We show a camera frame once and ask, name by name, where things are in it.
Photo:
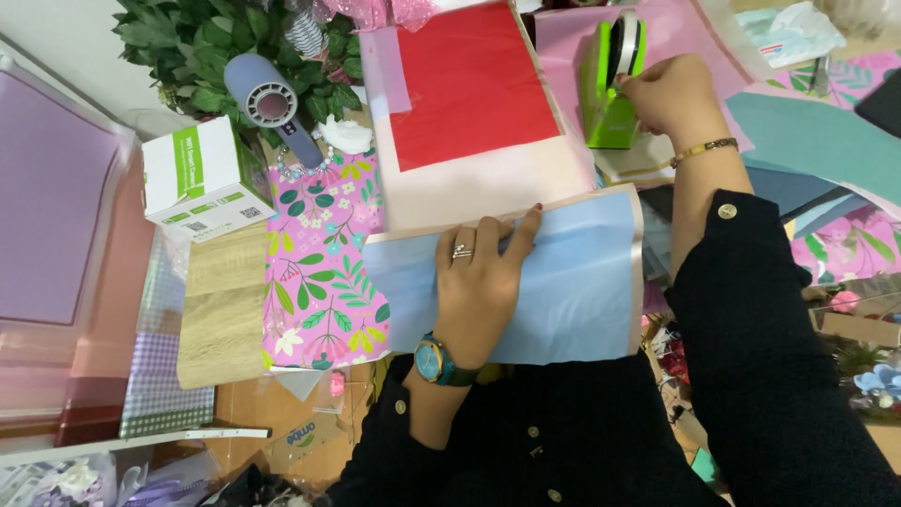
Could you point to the person's left hand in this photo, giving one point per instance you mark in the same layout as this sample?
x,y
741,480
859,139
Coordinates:
x,y
478,296

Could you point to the person's right hand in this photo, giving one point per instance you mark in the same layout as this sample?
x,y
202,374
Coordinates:
x,y
672,95

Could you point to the person's right fingers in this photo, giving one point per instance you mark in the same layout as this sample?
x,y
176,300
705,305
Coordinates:
x,y
631,98

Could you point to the light blue paper sheet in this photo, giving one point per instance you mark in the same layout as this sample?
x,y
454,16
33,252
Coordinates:
x,y
577,281

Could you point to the green tape dispenser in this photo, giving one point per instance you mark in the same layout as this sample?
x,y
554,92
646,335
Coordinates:
x,y
602,105

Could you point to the red paper sheet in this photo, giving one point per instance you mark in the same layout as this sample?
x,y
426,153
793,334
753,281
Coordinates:
x,y
471,84

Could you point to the clear plastic bag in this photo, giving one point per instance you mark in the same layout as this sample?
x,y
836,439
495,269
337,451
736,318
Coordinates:
x,y
788,32

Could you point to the pale pink paper sheet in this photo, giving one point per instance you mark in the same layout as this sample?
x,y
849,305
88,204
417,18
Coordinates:
x,y
486,194

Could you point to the teal paper sheet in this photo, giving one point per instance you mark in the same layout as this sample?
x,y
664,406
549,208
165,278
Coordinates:
x,y
809,134

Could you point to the grey-blue paper sheet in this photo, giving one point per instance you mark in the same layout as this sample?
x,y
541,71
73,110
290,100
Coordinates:
x,y
788,190

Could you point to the black flat object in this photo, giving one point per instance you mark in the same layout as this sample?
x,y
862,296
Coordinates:
x,y
883,105

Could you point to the pink floral wrapping paper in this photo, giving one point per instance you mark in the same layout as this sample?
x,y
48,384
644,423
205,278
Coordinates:
x,y
317,281
852,243

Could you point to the pink tulle mesh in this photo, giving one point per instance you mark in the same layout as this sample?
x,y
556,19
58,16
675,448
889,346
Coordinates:
x,y
366,10

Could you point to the white foam flower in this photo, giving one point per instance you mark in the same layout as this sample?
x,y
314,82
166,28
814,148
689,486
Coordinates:
x,y
345,134

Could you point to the pink rose bud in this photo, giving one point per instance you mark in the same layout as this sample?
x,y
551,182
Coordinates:
x,y
845,301

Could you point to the brown cardboard box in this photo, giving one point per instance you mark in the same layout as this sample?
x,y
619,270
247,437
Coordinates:
x,y
859,329

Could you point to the teal wrist watch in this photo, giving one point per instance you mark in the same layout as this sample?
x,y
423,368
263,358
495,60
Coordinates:
x,y
433,360

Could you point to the striped ribbon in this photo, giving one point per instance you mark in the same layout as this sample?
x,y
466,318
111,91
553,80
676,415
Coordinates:
x,y
306,34

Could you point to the black buttoned cardigan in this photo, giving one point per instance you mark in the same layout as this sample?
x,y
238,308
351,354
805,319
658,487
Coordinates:
x,y
563,436

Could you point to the grey-blue handheld fan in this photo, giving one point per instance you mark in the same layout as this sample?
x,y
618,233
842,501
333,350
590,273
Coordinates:
x,y
271,102

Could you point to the blue paper flower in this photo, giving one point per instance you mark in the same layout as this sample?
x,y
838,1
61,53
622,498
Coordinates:
x,y
880,384

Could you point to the small pink flower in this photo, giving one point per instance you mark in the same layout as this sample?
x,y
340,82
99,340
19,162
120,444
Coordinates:
x,y
338,384

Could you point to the white and green carton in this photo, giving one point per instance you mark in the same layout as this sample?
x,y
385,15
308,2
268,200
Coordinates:
x,y
204,176

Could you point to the green artificial foliage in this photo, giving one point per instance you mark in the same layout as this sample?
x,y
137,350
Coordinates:
x,y
183,42

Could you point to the wood-grain sheet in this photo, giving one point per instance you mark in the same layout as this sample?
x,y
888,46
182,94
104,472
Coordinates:
x,y
222,310

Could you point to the brown cardboard piece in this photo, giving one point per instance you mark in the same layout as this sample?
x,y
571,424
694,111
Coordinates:
x,y
303,440

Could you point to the purple gingham wrapping sheet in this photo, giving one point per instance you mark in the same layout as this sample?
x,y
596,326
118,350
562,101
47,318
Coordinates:
x,y
162,380

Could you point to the purple sheet in clear pack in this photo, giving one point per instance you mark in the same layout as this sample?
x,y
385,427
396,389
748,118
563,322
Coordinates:
x,y
56,197

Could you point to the stack of pink red sheets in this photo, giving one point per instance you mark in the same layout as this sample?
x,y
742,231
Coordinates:
x,y
105,352

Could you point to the white board strip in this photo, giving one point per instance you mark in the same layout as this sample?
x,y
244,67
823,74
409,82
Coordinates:
x,y
141,442

